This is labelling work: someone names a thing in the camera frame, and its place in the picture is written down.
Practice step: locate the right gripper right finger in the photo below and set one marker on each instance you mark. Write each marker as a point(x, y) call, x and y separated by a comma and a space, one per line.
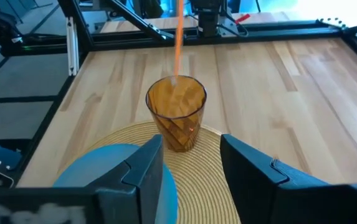
point(259, 186)

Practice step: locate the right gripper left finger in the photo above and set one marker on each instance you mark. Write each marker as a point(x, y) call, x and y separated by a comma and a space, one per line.
point(134, 193)

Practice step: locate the light blue bowl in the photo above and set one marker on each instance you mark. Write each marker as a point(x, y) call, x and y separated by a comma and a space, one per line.
point(97, 168)

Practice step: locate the amber faceted plastic cup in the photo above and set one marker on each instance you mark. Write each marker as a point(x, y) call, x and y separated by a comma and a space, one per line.
point(178, 124)

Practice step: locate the orange drinking straw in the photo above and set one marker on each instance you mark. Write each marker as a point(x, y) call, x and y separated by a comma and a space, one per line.
point(178, 37)

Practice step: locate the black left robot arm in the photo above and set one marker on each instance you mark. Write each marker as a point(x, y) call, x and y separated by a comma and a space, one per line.
point(209, 18)

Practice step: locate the round woven beige placemat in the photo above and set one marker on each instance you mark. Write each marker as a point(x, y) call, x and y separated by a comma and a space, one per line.
point(197, 174)

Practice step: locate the red tag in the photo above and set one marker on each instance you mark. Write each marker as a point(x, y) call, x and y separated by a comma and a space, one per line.
point(243, 18)

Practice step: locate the black aluminium table frame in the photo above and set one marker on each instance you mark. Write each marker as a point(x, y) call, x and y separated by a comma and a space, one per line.
point(259, 32)

